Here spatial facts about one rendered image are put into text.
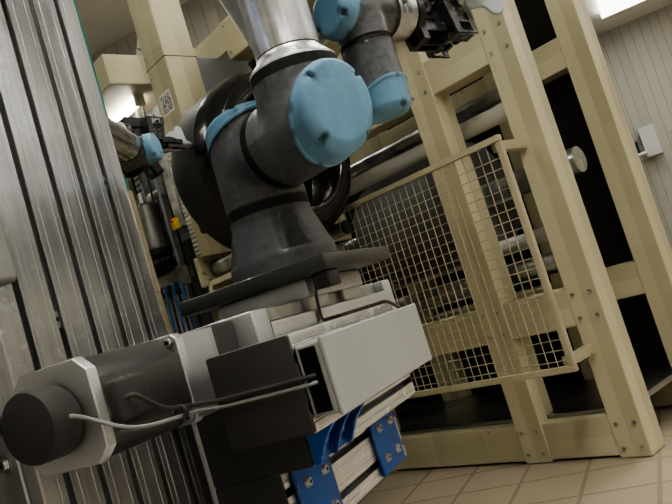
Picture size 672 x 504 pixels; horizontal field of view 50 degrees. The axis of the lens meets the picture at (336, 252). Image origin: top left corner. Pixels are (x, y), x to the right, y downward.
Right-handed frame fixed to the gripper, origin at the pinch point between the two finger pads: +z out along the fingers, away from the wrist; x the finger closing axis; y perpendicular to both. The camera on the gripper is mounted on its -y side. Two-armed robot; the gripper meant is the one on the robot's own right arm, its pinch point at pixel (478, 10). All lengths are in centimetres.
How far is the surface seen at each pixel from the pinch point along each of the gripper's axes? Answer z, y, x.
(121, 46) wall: 209, -318, -465
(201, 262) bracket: 12, -5, -133
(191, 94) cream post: 28, -63, -128
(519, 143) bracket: 80, 2, -54
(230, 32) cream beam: 48, -83, -120
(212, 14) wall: 253, -291, -378
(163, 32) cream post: 24, -85, -125
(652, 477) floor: 68, 100, -54
